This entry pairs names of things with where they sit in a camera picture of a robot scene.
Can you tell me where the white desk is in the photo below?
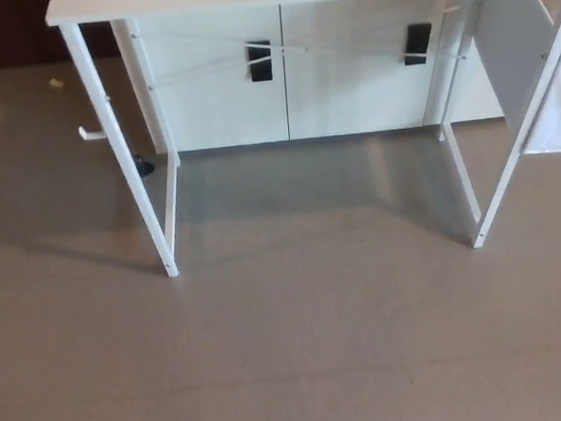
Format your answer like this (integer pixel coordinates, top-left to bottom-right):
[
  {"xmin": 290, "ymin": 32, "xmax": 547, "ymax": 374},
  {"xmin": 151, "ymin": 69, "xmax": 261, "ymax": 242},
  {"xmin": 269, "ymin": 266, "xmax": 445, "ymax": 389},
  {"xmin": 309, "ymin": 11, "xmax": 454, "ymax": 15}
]
[{"xmin": 43, "ymin": 0, "xmax": 561, "ymax": 287}]

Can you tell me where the white desk hook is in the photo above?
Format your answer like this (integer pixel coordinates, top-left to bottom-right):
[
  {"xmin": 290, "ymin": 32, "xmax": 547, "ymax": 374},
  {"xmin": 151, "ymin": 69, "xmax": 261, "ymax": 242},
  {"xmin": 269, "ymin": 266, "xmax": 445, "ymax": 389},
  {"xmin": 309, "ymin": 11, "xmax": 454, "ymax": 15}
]
[{"xmin": 77, "ymin": 123, "xmax": 109, "ymax": 143}]

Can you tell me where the white cabinet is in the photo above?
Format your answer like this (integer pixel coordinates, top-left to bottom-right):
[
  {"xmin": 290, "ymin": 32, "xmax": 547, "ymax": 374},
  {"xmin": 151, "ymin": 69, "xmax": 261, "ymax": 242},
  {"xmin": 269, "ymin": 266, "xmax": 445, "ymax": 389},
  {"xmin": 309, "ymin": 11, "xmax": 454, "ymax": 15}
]
[{"xmin": 124, "ymin": 0, "xmax": 512, "ymax": 157}]

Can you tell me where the small black floor object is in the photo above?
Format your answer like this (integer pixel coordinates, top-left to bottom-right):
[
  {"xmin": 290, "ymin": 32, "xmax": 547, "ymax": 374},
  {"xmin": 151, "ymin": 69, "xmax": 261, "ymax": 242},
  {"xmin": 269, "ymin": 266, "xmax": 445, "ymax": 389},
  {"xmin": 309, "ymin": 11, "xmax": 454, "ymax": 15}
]
[{"xmin": 134, "ymin": 154, "xmax": 157, "ymax": 178}]

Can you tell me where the dark brown furniture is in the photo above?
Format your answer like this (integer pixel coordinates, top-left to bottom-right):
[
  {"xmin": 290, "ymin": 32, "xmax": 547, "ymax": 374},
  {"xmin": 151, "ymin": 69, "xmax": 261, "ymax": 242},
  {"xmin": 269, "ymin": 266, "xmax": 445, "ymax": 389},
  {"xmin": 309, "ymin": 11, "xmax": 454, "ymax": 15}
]
[{"xmin": 0, "ymin": 0, "xmax": 67, "ymax": 72}]

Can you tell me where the black cabinet handle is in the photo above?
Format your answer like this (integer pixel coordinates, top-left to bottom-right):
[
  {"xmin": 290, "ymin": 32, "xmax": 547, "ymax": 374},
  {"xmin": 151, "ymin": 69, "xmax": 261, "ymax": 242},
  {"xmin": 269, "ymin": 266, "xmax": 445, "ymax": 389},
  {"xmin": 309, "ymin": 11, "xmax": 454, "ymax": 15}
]
[
  {"xmin": 401, "ymin": 22, "xmax": 435, "ymax": 66},
  {"xmin": 244, "ymin": 38, "xmax": 276, "ymax": 85}
]

